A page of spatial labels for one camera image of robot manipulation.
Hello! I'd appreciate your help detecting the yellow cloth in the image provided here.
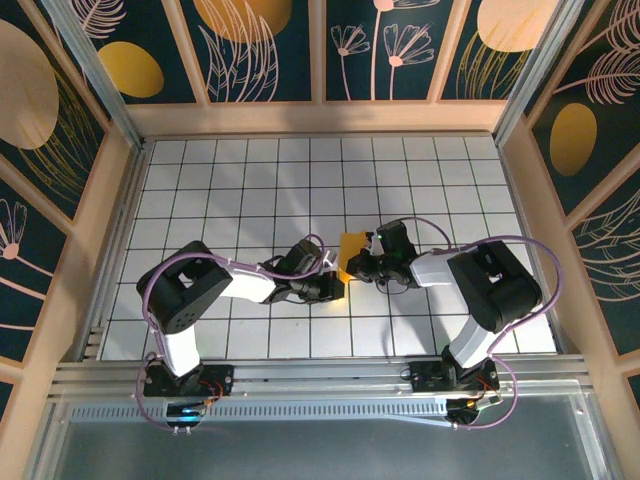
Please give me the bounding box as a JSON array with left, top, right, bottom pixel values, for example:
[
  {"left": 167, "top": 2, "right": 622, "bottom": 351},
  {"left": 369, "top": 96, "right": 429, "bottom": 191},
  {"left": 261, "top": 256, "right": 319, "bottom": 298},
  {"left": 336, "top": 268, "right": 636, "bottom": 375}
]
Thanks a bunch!
[{"left": 335, "top": 230, "right": 369, "bottom": 301}]

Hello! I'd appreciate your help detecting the grey translucent panel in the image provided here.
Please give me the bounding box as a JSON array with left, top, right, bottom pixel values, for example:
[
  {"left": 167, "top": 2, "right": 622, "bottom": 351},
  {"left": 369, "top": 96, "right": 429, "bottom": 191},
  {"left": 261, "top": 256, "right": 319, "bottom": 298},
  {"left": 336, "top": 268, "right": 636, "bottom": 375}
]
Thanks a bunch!
[{"left": 24, "top": 419, "right": 616, "bottom": 480}]

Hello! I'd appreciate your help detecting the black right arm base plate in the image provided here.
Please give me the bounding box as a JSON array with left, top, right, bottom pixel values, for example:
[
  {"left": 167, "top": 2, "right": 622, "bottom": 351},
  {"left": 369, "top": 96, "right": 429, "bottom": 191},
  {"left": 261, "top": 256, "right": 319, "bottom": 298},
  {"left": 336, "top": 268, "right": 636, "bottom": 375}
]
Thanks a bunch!
[{"left": 408, "top": 360, "right": 501, "bottom": 394}]

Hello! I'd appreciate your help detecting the slotted grey cable duct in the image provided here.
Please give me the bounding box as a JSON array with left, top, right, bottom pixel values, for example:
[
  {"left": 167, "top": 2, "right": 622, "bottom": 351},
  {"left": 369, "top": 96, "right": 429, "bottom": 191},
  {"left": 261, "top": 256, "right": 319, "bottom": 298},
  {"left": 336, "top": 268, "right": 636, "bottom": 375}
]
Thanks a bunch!
[{"left": 67, "top": 402, "right": 451, "bottom": 422}]

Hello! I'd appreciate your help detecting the aluminium mounting rail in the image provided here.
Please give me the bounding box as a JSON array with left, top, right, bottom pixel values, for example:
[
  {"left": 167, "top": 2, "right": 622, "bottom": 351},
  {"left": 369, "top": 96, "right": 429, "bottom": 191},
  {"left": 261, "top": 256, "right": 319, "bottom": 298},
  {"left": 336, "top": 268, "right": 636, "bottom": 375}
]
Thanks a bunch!
[{"left": 49, "top": 355, "right": 599, "bottom": 401}]

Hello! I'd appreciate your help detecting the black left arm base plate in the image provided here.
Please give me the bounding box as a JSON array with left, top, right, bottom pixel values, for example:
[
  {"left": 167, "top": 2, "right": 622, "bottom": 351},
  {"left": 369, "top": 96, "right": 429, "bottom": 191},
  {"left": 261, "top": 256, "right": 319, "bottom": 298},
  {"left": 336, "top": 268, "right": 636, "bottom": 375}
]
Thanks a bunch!
[{"left": 143, "top": 363, "right": 235, "bottom": 397}]

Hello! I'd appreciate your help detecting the aluminium corner post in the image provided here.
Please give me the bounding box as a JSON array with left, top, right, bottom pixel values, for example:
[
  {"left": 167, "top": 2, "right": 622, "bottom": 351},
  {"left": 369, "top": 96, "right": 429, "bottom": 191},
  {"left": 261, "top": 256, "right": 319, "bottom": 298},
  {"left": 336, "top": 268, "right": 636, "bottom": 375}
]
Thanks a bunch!
[
  {"left": 42, "top": 0, "right": 149, "bottom": 151},
  {"left": 492, "top": 0, "right": 586, "bottom": 146}
]

